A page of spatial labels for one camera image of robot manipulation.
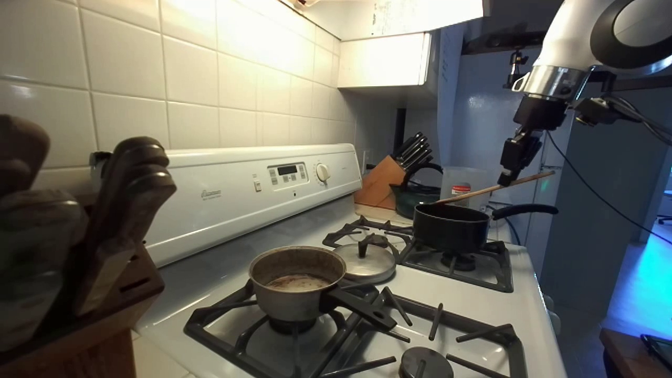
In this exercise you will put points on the wooden spoon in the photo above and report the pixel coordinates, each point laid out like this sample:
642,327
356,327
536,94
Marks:
497,187

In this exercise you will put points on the white gas stove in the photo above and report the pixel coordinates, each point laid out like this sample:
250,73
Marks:
235,204

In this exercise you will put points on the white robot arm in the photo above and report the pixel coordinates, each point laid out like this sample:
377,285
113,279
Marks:
624,36

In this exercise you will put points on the small steel saucepan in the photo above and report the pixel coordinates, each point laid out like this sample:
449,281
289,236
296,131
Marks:
294,286

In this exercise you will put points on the green kettle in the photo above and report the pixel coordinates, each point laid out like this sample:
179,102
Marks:
411,193

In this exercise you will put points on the wooden knife block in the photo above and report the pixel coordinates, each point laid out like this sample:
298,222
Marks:
75,272
392,170

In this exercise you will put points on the black pot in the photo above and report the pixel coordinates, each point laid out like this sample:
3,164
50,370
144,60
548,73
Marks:
454,229

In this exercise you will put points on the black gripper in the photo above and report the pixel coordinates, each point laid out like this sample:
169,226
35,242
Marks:
532,119

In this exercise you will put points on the steel pot lid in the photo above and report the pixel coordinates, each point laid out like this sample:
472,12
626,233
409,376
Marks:
369,260

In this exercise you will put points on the white range hood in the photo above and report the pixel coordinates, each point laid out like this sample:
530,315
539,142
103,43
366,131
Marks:
385,43

